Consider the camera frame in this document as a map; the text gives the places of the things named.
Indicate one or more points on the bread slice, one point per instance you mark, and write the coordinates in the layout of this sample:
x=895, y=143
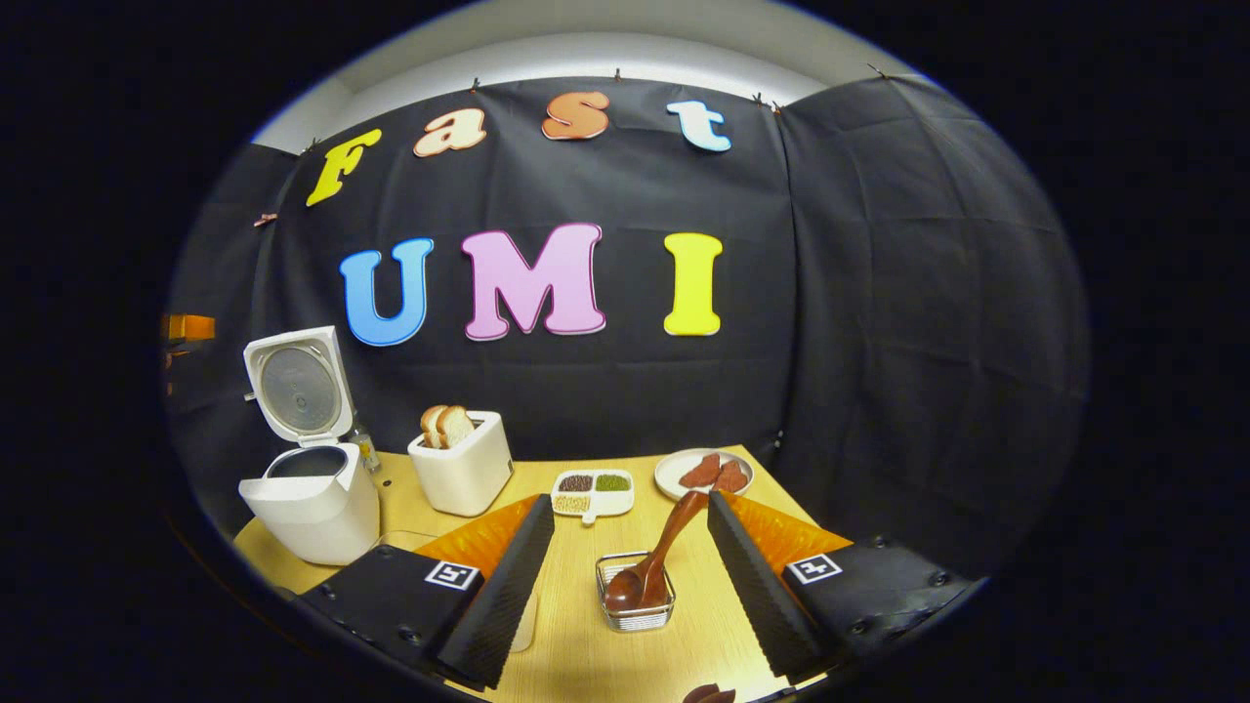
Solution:
x=430, y=428
x=455, y=426

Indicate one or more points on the brown wooden spoon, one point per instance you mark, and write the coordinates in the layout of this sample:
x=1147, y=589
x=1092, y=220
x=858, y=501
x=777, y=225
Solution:
x=664, y=547

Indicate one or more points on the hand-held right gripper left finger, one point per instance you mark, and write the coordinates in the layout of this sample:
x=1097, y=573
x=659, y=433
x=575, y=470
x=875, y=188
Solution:
x=508, y=596

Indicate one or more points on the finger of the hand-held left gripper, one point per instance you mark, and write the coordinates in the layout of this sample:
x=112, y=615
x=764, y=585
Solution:
x=190, y=327
x=176, y=359

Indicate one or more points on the white toaster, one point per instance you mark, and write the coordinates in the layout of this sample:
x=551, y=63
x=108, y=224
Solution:
x=464, y=478

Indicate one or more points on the clear plastic box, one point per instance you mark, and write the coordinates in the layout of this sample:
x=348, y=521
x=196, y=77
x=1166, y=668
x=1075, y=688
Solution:
x=410, y=540

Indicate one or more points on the black backdrop cloth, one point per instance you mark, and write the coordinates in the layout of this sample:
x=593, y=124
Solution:
x=879, y=342

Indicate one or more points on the small glass bottle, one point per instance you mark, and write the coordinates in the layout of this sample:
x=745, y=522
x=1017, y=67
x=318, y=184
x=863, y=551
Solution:
x=366, y=451

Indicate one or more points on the red heart-shaped food piece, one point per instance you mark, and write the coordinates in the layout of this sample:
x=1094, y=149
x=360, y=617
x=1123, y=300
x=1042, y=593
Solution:
x=699, y=473
x=732, y=478

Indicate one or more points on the white rice cooker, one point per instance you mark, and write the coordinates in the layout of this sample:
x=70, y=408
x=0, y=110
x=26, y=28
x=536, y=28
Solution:
x=312, y=517

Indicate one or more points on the white round plate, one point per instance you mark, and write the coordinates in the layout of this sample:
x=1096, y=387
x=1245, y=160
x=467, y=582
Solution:
x=669, y=474

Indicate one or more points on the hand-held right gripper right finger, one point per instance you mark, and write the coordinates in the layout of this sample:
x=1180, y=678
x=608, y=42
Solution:
x=757, y=596

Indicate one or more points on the white divided grain dish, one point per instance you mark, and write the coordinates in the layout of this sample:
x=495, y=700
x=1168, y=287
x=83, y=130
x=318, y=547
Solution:
x=610, y=506

